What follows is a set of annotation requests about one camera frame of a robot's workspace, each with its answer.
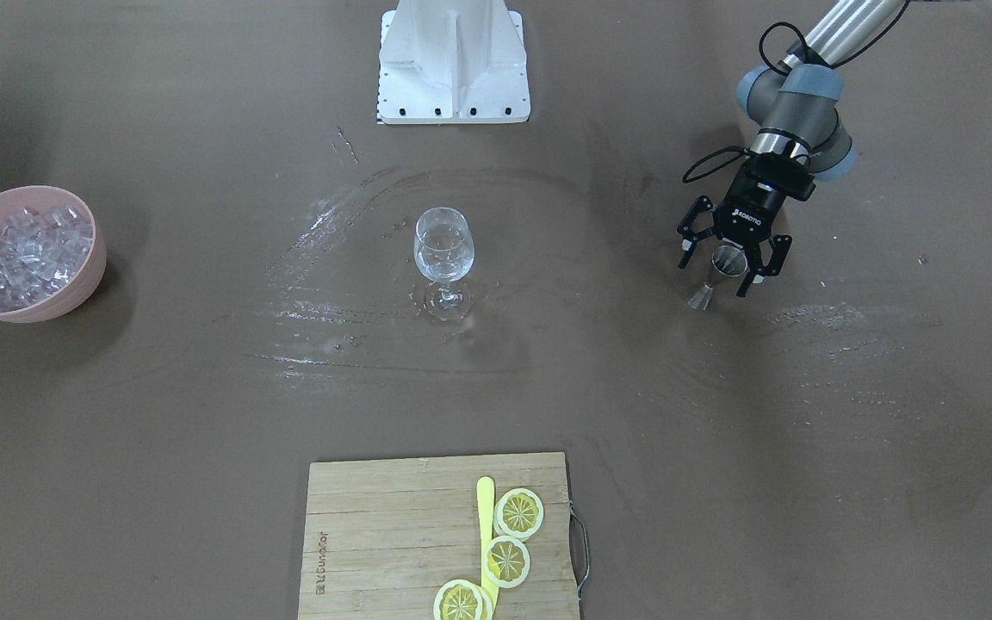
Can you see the steel jigger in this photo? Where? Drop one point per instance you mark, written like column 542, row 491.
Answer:
column 727, row 262

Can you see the pink bowl of ice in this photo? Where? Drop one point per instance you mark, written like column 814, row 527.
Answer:
column 52, row 253

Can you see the clear wine glass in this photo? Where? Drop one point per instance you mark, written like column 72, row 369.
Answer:
column 444, row 253

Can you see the bamboo cutting board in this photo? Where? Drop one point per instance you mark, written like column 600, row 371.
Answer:
column 382, row 536

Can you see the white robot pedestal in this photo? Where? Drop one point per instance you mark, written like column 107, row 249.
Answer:
column 452, row 62

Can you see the lemon slice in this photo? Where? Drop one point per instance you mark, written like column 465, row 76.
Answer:
column 505, row 562
column 518, row 513
column 461, row 599

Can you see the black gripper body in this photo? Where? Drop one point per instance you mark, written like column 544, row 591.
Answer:
column 747, row 216

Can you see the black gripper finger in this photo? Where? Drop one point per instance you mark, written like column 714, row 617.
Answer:
column 691, row 236
column 764, row 259

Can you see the lemon slice near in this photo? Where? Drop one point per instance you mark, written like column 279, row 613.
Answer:
column 461, row 599

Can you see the lemon slice middle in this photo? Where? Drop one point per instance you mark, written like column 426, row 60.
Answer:
column 505, row 562

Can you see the lemon slice far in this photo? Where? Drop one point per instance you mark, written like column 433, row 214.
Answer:
column 518, row 513

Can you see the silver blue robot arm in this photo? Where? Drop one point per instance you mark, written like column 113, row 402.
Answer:
column 801, row 141

